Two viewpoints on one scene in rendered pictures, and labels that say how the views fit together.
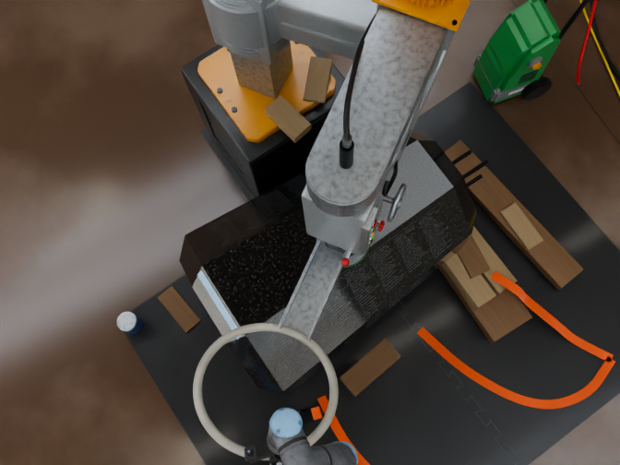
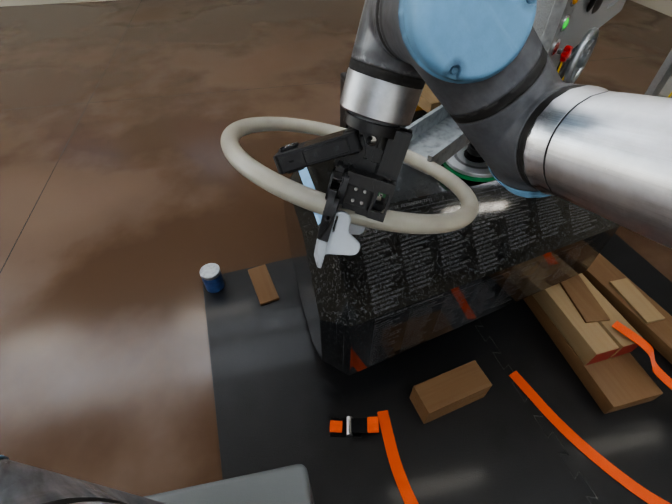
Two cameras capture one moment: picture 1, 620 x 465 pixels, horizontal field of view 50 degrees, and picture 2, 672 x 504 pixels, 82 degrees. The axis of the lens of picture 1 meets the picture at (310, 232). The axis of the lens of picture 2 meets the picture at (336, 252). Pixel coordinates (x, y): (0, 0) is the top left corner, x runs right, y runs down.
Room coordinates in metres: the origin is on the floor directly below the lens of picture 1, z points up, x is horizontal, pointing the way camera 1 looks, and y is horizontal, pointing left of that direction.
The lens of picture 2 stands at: (-0.45, 0.13, 1.63)
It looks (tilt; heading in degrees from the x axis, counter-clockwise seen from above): 47 degrees down; 11
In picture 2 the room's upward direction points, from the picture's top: straight up
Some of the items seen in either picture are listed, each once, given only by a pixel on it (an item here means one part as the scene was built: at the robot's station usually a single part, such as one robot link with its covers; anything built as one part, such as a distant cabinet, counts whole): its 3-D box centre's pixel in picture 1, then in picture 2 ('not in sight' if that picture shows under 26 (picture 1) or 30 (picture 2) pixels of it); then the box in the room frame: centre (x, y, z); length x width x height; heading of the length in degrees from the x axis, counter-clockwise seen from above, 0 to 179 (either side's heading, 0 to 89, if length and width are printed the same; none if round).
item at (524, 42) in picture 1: (527, 37); not in sight; (1.81, -1.25, 0.43); 0.35 x 0.35 x 0.87; 13
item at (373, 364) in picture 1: (370, 367); (449, 391); (0.27, -0.21, 0.07); 0.30 x 0.12 x 0.12; 123
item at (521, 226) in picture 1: (521, 226); (635, 299); (0.90, -1.12, 0.09); 0.25 x 0.10 x 0.01; 24
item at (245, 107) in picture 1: (266, 77); not in sight; (1.59, 0.11, 0.76); 0.49 x 0.49 x 0.05; 28
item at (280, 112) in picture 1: (288, 119); (426, 97); (1.34, 0.03, 0.81); 0.20 x 0.10 x 0.05; 36
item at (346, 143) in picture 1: (346, 150); not in sight; (0.73, -0.13, 1.81); 0.04 x 0.04 x 0.17
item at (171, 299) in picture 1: (179, 308); (263, 284); (0.71, 0.74, 0.02); 0.25 x 0.10 x 0.01; 34
